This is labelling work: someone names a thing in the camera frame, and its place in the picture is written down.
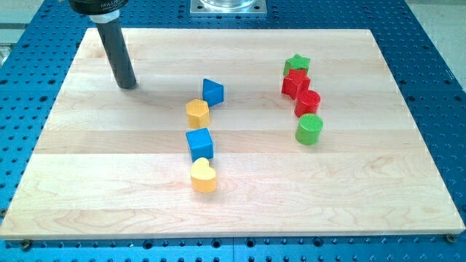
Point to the yellow heart block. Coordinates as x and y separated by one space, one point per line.
203 176

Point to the light wooden board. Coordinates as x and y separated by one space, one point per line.
115 164

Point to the blue cube block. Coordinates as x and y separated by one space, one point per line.
200 144

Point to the yellow hexagon block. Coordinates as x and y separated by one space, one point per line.
198 114

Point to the blue triangle block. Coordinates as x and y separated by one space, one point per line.
212 92

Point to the green cylinder block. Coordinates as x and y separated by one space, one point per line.
309 129

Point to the red cylinder block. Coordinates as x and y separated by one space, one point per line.
307 102

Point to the red star block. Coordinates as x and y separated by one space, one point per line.
294 82

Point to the green star block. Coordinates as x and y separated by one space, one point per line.
296 62

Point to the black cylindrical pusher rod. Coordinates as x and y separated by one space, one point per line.
113 42

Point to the black robot tool flange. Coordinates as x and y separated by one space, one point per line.
96 7

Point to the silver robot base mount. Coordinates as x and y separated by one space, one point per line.
210 8

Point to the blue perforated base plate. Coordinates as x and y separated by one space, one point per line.
37 66

